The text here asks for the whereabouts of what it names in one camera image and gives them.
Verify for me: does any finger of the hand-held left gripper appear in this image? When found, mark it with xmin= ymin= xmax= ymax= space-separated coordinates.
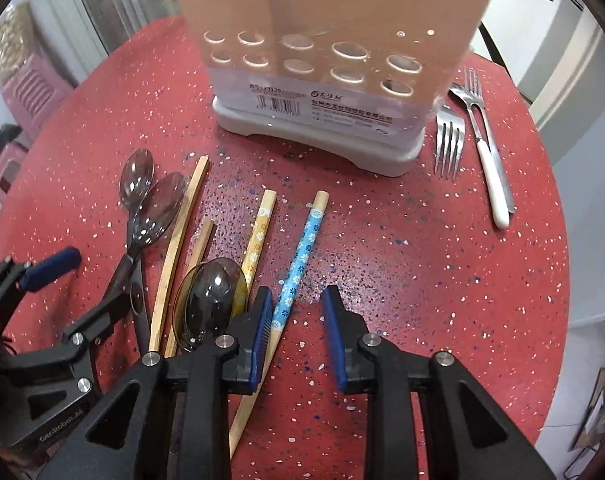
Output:
xmin=0 ymin=246 xmax=82 ymax=341
xmin=0 ymin=287 xmax=148 ymax=397

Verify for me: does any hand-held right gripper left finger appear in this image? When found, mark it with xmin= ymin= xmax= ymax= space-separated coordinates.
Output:
xmin=40 ymin=286 xmax=276 ymax=480

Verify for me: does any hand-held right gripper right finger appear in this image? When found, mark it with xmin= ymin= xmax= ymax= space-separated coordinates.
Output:
xmin=320 ymin=285 xmax=558 ymax=480

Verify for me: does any dark translucent plastic spoon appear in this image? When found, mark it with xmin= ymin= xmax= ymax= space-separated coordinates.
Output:
xmin=102 ymin=172 xmax=186 ymax=311
xmin=118 ymin=148 xmax=156 ymax=356
xmin=172 ymin=257 xmax=250 ymax=356

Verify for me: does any blue floral chopstick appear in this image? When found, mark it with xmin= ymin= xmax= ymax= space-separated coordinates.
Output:
xmin=229 ymin=190 xmax=331 ymax=460

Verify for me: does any yellow floral chopstick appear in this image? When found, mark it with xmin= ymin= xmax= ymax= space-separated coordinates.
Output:
xmin=240 ymin=189 xmax=277 ymax=286

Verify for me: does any plain wooden chopstick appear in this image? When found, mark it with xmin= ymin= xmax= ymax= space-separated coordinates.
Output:
xmin=149 ymin=156 xmax=210 ymax=353
xmin=163 ymin=218 xmax=218 ymax=359

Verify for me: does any beige perforated utensil holder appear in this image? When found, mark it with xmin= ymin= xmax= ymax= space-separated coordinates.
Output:
xmin=165 ymin=0 xmax=493 ymax=178

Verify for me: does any small pink plastic stool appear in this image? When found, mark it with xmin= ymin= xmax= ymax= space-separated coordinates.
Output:
xmin=0 ymin=142 xmax=30 ymax=196

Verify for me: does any large pink plastic stool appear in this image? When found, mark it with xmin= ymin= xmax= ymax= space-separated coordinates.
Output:
xmin=0 ymin=57 xmax=76 ymax=133

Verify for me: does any beige woven basket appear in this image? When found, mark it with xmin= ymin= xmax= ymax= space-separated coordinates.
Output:
xmin=0 ymin=2 xmax=38 ymax=77

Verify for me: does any white-handled metal spoon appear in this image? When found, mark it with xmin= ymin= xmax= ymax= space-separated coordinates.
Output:
xmin=447 ymin=84 xmax=512 ymax=229

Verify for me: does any steel fork with plain handle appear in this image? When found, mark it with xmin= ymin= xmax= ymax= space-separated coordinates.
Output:
xmin=463 ymin=66 xmax=516 ymax=212

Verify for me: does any silver fork with ornate handle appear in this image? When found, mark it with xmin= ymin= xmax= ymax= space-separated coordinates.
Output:
xmin=434 ymin=105 xmax=466 ymax=181

